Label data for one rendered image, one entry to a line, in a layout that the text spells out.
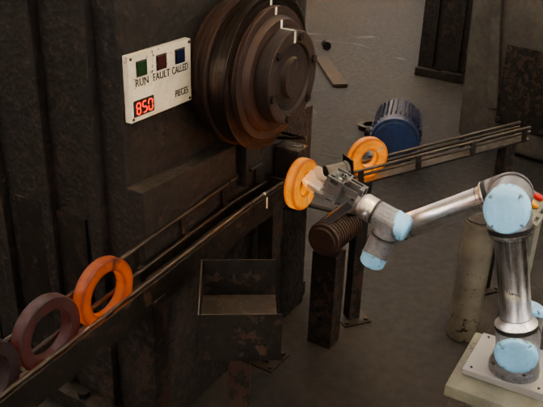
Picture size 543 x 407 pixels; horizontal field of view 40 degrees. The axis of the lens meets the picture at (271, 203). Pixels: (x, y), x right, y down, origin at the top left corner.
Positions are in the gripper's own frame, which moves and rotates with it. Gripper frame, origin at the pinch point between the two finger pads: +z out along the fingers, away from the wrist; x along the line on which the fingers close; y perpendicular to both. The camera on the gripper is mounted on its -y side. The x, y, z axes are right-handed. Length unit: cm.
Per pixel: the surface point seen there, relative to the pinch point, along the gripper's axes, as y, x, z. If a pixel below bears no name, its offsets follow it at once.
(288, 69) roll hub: 27.7, -3.9, 15.9
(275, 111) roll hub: 16.4, 1.8, 13.6
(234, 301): -22.4, 36.6, -7.0
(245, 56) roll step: 30.6, 7.7, 24.4
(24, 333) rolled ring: -15, 90, 16
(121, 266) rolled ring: -13, 59, 16
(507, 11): -4, -280, 18
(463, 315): -60, -65, -55
